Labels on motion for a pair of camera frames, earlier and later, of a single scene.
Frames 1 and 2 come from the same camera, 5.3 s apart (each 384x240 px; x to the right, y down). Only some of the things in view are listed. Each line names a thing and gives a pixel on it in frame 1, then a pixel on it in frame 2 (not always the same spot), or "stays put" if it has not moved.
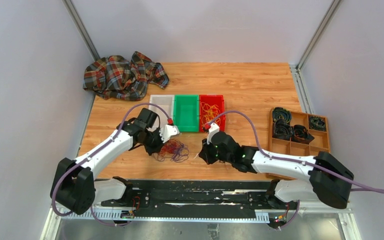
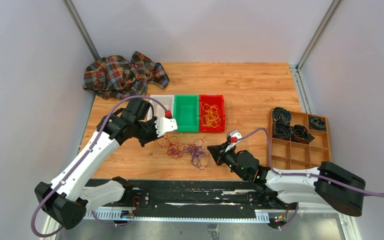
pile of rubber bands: [181, 153] -> [200, 155]
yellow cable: [211, 114] stays put
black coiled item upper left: [279, 112] stays put
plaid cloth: [115, 77] stays put
